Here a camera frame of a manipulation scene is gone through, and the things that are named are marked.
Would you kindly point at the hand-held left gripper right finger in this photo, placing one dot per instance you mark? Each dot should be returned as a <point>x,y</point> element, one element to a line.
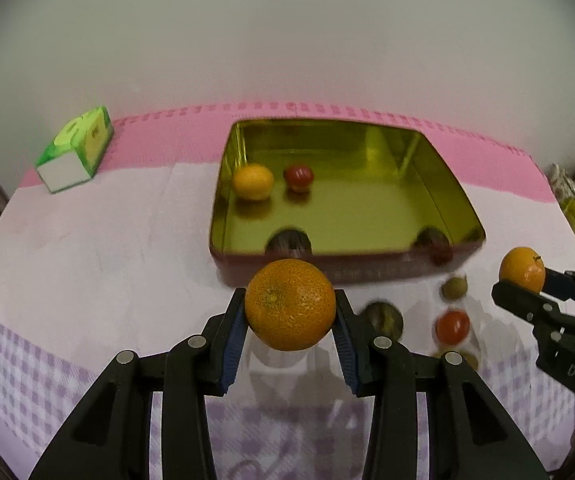
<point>345,360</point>

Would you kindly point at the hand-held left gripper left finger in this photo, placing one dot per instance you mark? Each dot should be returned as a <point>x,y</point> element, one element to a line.
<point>232,352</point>

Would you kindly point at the large orange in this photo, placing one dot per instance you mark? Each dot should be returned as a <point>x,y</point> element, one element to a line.
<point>290,305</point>
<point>521,270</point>

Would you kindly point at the dark wrinkled passion fruit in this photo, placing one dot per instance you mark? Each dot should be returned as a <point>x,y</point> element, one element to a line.
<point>430,238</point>
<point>290,242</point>
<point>381,321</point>

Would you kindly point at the gold metal tin box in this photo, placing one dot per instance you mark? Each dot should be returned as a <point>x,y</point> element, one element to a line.
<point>357,210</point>

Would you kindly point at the small orange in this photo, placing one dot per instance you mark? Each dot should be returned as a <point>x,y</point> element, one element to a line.
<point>252,183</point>

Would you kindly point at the small red tomato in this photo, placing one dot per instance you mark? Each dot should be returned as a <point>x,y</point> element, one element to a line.
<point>298,178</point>

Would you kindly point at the small green olive fruit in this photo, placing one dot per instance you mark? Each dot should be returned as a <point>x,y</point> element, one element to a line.
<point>455,288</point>

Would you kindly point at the large red tomato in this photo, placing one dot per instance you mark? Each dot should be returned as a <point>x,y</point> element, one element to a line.
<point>452,326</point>

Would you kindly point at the brown longan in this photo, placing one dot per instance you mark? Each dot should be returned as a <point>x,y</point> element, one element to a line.
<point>470,360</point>

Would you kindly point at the white crumpled bag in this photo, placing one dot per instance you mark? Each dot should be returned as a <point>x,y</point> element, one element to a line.
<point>565,180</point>

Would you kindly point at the pink purple checked tablecloth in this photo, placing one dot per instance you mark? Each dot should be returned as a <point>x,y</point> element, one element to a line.
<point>117,260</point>

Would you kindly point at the green tissue box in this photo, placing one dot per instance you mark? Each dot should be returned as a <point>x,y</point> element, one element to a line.
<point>72,155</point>

